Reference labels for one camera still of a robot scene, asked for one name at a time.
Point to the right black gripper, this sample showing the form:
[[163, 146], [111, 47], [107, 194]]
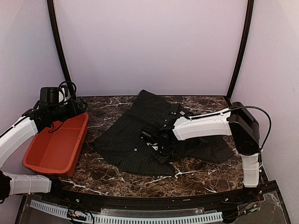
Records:
[[161, 159]]

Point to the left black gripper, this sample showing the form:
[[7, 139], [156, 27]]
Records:
[[74, 111]]

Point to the black pinstriped shirt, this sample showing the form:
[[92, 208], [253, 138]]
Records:
[[129, 143]]

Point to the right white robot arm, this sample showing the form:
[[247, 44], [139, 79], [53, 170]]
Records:
[[235, 121]]

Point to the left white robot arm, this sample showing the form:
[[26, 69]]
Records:
[[32, 122]]

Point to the orange plastic bin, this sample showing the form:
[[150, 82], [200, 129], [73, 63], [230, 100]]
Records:
[[57, 153]]

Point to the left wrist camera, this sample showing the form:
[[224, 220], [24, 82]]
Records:
[[51, 95]]

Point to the white slotted cable duct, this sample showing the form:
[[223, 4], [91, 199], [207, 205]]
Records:
[[113, 216]]

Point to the black front rail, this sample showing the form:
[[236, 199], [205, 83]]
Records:
[[214, 201]]

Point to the left black frame post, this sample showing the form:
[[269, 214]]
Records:
[[59, 47]]

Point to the black frame post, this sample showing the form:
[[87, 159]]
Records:
[[241, 51], [59, 47]]

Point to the right black frame post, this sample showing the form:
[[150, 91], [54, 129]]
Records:
[[241, 51]]

